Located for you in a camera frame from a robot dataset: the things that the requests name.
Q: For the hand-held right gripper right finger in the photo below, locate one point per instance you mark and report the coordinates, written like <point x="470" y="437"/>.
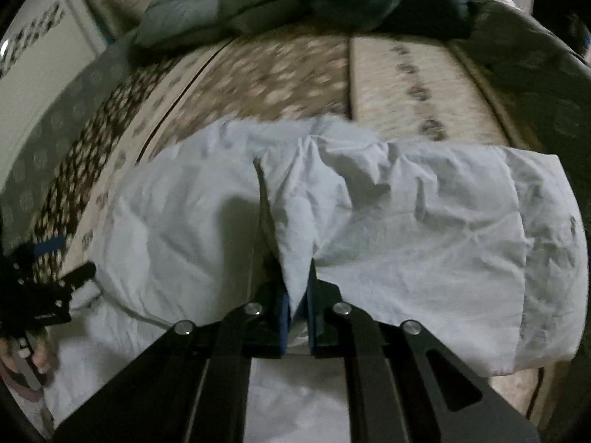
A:
<point x="313" y="314"/>

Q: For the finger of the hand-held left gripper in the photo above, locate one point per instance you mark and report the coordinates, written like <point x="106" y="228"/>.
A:
<point x="81" y="278"/>
<point x="48" y="245"/>

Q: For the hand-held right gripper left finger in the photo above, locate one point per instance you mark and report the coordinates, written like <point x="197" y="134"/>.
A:
<point x="280" y="318"/>

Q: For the white padded jacket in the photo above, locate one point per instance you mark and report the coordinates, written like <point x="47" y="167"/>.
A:
<point x="415" y="221"/>

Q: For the person's left forearm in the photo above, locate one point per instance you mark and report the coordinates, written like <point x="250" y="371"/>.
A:
<point x="21" y="408"/>

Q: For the person's left hand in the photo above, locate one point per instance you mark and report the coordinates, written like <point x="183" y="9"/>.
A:
<point x="44" y="355"/>

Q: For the green patterned blanket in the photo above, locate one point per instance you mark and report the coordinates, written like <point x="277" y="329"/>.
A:
<point x="540" y="101"/>
<point x="60" y="124"/>

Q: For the blue grey quilt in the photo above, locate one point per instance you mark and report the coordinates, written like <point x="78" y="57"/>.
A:
<point x="207" y="14"/>

